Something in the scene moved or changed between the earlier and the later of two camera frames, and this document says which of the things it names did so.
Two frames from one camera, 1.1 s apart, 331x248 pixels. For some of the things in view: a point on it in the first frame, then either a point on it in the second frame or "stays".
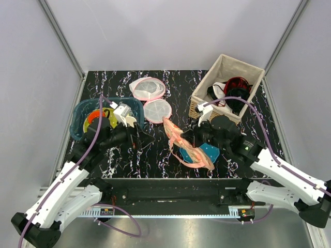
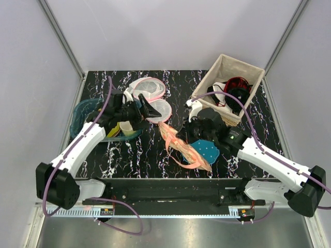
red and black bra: x=237 y=87 stays
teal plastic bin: x=83 y=107 stays
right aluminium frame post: x=301 y=5 stays
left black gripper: x=133 y=135 → x=147 y=111
